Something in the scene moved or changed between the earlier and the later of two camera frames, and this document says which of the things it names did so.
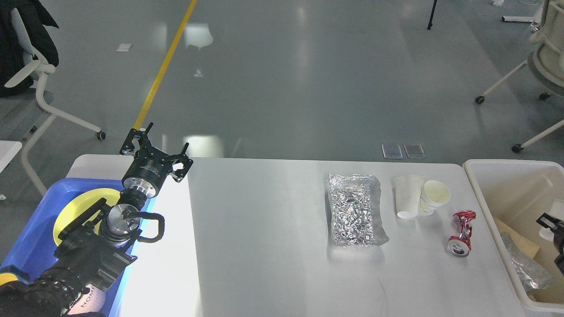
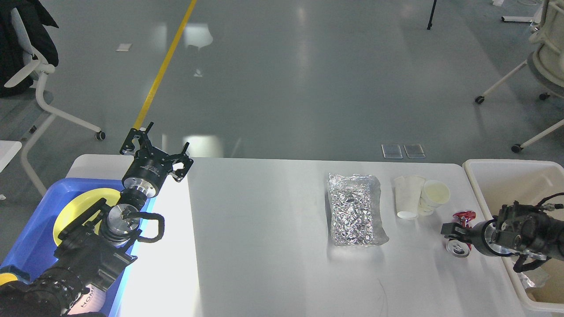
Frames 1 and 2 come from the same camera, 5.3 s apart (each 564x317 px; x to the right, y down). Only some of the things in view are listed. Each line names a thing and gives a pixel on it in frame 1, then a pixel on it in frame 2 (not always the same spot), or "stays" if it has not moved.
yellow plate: x=79 y=203 stays
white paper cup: x=408 y=190 stays
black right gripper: x=548 y=221 -> x=481 y=234
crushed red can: x=460 y=246 stays
